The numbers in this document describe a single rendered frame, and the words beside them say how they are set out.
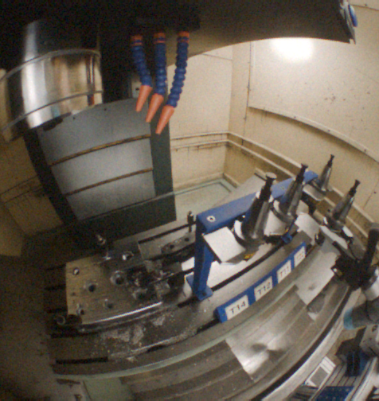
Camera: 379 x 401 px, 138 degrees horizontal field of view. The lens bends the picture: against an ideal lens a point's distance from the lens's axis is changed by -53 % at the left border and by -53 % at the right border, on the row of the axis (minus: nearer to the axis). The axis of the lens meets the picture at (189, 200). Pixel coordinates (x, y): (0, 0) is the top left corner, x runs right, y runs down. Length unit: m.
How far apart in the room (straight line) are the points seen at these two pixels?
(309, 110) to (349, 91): 0.28
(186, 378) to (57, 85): 0.78
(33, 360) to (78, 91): 1.07
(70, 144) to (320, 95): 1.18
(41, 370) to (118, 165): 1.12
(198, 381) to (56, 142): 1.04
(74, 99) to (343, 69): 0.99
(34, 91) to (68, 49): 0.05
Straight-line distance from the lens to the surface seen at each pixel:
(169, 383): 0.72
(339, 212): 0.41
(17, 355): 1.11
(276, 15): 0.23
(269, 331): 0.75
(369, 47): 1.03
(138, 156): 0.73
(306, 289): 0.94
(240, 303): 0.51
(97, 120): 0.67
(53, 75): 0.18
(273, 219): 0.32
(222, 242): 0.25
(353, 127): 0.92
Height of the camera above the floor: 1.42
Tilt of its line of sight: 39 degrees down
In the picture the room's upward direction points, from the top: straight up
